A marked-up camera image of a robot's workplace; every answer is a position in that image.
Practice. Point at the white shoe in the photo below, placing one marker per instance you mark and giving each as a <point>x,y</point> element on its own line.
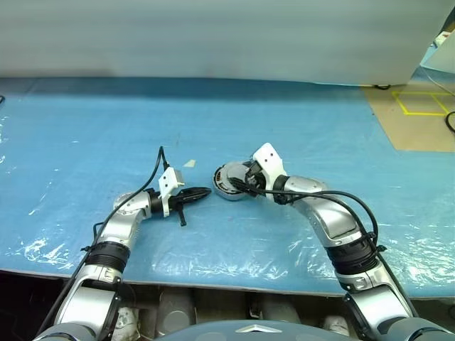
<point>336,325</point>
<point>126,321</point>

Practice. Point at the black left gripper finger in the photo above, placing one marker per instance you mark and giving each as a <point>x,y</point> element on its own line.
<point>193,199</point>
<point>195,191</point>

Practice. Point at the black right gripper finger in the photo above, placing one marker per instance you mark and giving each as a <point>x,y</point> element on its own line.
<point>251,166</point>
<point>245,186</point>

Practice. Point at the grey rounded shape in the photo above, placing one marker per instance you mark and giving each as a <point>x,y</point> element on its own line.
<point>273,309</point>
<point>176,309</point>

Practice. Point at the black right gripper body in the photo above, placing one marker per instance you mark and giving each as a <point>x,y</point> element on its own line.
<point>256,175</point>

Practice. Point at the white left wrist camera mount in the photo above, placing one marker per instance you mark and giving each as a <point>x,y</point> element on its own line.
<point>167,183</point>

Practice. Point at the blue plastic table cover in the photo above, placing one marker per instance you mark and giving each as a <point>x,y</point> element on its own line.
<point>213,113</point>

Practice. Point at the silver motor stator copper windings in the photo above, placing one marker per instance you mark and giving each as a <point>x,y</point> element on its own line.
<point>222,188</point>

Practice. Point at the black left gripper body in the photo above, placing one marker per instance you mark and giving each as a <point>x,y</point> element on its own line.
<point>176,204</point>

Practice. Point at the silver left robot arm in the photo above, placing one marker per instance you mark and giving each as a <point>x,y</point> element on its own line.
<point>121,227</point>

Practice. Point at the white partition board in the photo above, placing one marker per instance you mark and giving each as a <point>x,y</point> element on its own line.
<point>213,35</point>

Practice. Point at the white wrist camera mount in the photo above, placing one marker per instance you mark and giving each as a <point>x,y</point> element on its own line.
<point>270,160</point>
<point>167,183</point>

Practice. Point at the silver finned rotor disc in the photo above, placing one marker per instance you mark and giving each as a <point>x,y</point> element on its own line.
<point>236,172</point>

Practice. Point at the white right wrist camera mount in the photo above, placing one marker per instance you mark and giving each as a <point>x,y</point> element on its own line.
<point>270,160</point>

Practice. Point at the small grey triangular scrap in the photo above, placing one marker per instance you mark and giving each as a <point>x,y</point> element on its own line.
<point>191,163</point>

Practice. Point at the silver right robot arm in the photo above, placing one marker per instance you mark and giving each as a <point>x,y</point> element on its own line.
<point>330,220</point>

